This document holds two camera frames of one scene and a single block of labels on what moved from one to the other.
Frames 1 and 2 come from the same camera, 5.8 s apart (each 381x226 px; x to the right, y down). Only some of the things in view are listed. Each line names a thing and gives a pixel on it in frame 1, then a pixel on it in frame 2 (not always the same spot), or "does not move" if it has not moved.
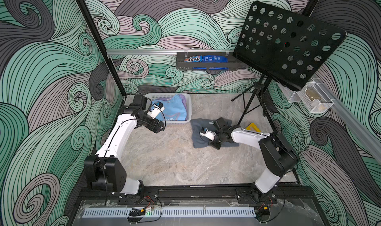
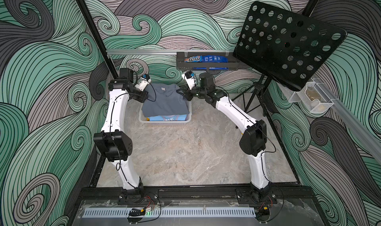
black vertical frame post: (100, 40) does not move
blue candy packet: (206, 58) does not move
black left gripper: (153, 128) to (145, 95)
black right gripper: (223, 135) to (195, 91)
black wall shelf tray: (232, 64) does not move
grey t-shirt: (196, 125) to (164, 99)
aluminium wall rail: (140, 52) does not move
